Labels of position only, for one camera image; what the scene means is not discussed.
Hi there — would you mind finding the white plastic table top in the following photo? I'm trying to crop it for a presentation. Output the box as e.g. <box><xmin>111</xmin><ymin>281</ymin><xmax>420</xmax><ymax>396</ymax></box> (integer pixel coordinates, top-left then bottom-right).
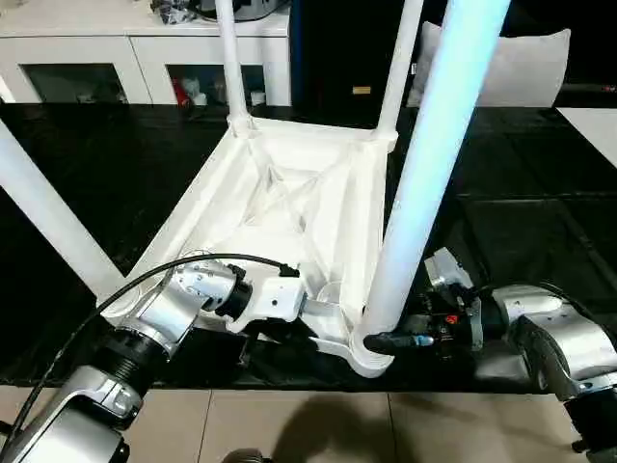
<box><xmin>101</xmin><ymin>114</ymin><xmax>398</xmax><ymax>377</ymax></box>

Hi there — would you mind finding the black work mat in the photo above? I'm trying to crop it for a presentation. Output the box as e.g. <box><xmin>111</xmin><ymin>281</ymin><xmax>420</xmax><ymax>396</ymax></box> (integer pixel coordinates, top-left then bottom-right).
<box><xmin>0</xmin><ymin>101</ymin><xmax>617</xmax><ymax>392</ymax></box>

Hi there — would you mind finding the white flat board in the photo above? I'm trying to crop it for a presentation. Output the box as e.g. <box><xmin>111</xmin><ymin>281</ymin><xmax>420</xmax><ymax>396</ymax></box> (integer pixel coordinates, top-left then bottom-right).
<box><xmin>557</xmin><ymin>106</ymin><xmax>617</xmax><ymax>170</ymax></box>

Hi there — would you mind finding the grey cushion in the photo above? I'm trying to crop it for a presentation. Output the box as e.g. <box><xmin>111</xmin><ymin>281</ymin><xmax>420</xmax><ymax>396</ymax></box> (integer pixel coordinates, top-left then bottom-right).
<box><xmin>410</xmin><ymin>21</ymin><xmax>572</xmax><ymax>109</ymax></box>

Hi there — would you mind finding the black sofa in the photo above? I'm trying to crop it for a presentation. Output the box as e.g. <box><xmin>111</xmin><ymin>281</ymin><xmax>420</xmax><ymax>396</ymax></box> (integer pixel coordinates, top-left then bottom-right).
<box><xmin>289</xmin><ymin>0</ymin><xmax>617</xmax><ymax>109</ymax></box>

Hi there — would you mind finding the white glass-door cabinet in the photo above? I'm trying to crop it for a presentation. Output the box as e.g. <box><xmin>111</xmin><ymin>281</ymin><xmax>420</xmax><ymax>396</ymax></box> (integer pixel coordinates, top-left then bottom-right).
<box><xmin>0</xmin><ymin>0</ymin><xmax>293</xmax><ymax>107</ymax></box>

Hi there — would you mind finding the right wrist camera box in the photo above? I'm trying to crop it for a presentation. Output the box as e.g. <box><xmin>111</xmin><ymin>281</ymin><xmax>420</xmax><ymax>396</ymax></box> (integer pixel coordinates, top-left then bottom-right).
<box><xmin>424</xmin><ymin>247</ymin><xmax>475</xmax><ymax>296</ymax></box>

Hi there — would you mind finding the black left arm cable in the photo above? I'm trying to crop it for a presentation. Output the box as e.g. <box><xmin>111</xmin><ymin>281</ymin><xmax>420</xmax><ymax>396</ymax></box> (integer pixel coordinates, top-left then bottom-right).
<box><xmin>0</xmin><ymin>253</ymin><xmax>300</xmax><ymax>454</ymax></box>

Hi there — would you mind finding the dark cabled device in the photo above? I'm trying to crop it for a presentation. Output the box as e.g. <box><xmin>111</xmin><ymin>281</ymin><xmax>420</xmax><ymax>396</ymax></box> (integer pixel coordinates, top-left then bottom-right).
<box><xmin>149</xmin><ymin>0</ymin><xmax>290</xmax><ymax>25</ymax></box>

